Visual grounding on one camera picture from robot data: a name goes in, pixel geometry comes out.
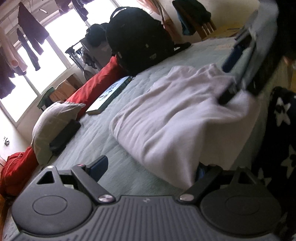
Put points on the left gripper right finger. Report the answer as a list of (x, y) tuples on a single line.
[(211, 178)]

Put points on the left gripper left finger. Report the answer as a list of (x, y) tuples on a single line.
[(78, 185)]

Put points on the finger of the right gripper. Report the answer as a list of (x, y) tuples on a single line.
[(242, 43), (229, 92)]

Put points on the white printed sweatshirt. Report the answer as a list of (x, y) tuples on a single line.
[(178, 124)]

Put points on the dark clothes on chair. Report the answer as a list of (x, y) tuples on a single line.
[(193, 16)]

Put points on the wooden chair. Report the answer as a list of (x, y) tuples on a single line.
[(206, 29)]

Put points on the green checked bed sheet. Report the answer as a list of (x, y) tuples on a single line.
[(145, 210)]

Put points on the black folded cloth pouch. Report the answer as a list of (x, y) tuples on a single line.
[(60, 142)]

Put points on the black star patterned trousers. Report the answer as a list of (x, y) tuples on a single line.
[(277, 158)]

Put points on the grey beige pillow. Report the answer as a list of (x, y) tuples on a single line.
[(52, 120)]

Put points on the light blue book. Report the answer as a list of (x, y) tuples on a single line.
[(108, 96)]

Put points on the red duvet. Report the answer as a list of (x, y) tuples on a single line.
[(20, 166)]

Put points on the green stool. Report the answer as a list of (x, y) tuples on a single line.
[(45, 101)]

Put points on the brown cardboard box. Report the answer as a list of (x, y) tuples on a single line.
[(66, 88)]

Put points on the black backpack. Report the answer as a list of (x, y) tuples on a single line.
[(139, 41)]

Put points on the hanging dark laundry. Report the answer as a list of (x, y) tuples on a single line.
[(11, 61)]

